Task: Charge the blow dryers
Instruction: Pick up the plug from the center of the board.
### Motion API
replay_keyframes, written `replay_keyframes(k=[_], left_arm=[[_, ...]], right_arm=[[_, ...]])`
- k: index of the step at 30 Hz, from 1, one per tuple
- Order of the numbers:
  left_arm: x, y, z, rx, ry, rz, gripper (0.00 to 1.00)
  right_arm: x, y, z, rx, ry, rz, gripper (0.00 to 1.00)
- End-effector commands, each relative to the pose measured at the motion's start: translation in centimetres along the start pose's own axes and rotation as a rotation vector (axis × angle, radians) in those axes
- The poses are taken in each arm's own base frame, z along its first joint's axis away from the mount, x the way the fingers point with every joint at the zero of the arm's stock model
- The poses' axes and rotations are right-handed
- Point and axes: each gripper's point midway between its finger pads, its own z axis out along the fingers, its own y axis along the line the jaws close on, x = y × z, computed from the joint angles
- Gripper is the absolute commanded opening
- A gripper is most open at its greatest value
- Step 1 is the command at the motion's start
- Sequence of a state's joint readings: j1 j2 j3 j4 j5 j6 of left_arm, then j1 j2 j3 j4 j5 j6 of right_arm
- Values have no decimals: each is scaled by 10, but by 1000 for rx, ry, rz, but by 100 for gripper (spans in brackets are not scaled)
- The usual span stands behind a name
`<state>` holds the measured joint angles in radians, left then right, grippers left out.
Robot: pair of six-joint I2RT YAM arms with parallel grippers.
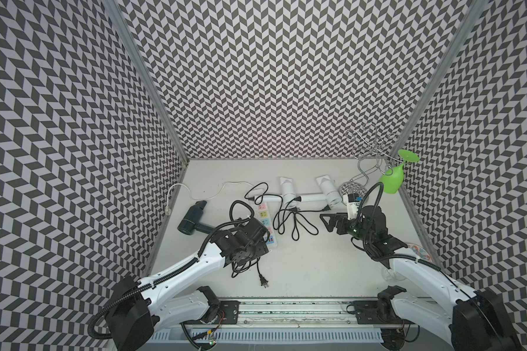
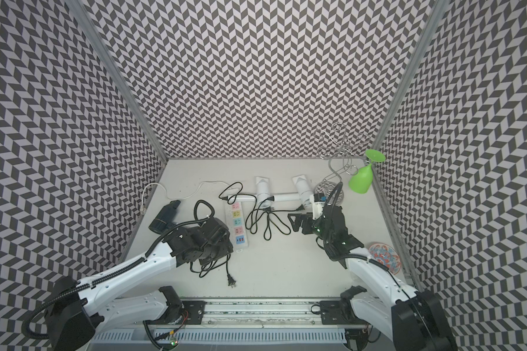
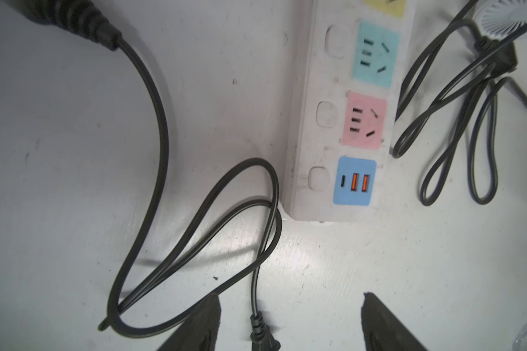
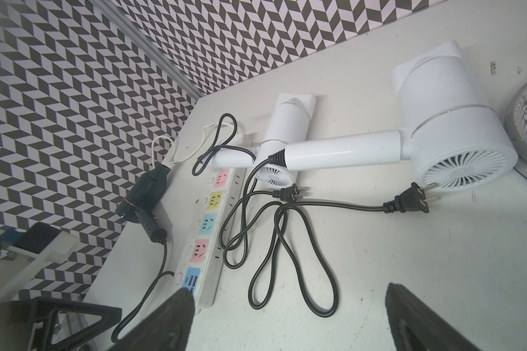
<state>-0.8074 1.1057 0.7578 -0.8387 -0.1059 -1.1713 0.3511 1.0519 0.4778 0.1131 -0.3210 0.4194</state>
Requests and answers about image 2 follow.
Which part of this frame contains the white dryer black cable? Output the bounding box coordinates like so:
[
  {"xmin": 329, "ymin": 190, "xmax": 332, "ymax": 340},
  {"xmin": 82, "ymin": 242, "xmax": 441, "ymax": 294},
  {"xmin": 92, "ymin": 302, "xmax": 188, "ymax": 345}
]
[{"xmin": 218, "ymin": 181, "xmax": 306, "ymax": 242}]

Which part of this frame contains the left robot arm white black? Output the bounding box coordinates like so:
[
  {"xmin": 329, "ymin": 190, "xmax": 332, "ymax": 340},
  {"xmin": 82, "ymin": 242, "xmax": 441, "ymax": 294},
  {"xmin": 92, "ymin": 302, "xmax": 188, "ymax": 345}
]
[{"xmin": 21, "ymin": 216, "xmax": 233, "ymax": 350}]

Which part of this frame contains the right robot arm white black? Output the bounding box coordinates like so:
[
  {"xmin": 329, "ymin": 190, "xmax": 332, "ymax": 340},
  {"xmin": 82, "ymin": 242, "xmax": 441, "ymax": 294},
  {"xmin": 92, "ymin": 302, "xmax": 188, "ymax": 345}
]
[{"xmin": 288, "ymin": 205, "xmax": 458, "ymax": 350}]

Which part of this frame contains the white hair dryer right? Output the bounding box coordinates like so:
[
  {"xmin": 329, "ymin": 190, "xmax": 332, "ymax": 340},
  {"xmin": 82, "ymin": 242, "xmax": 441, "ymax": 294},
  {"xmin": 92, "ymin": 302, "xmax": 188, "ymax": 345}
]
[{"xmin": 271, "ymin": 175, "xmax": 314, "ymax": 210}]

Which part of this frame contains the white power strip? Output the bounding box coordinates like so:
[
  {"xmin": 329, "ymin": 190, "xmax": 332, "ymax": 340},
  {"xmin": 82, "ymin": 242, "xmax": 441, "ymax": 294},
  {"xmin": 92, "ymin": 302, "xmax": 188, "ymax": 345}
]
[{"xmin": 224, "ymin": 202, "xmax": 249, "ymax": 252}]

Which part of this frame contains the green plastic wine glass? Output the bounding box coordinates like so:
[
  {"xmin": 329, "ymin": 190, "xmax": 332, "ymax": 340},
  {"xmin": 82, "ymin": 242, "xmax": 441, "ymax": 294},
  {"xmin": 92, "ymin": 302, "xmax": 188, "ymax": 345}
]
[{"xmin": 348, "ymin": 149, "xmax": 386, "ymax": 194}]

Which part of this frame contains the patterned ceramic plate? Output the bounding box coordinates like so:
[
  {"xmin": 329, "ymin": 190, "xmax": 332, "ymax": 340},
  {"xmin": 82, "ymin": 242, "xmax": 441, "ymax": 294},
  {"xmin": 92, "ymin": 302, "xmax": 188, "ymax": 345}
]
[{"xmin": 368, "ymin": 242, "xmax": 403, "ymax": 275}]

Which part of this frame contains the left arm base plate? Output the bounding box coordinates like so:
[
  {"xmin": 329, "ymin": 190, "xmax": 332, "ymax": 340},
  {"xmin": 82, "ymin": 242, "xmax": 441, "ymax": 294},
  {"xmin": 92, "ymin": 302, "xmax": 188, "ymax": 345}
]
[{"xmin": 147, "ymin": 300, "xmax": 206, "ymax": 326}]

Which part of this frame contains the white power strip cable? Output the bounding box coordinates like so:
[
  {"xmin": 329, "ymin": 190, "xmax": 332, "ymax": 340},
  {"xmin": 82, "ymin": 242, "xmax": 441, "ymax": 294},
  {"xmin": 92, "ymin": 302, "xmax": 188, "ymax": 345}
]
[{"xmin": 141, "ymin": 180, "xmax": 231, "ymax": 215}]

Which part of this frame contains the silver wire glass rack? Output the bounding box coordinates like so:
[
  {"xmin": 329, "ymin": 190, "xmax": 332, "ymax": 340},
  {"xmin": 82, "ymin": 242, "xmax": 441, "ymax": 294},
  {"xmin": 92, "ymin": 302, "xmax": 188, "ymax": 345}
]
[{"xmin": 315, "ymin": 123, "xmax": 367, "ymax": 206}]

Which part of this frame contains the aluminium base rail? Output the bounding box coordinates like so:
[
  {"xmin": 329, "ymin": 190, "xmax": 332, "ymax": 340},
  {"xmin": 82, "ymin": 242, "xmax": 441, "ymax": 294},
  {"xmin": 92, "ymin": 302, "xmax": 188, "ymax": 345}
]
[{"xmin": 91, "ymin": 296, "xmax": 386, "ymax": 350}]

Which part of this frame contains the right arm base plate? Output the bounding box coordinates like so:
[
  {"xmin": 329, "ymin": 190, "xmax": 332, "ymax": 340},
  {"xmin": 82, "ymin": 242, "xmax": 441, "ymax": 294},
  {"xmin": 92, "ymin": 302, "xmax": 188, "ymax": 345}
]
[{"xmin": 319, "ymin": 298, "xmax": 389, "ymax": 328}]

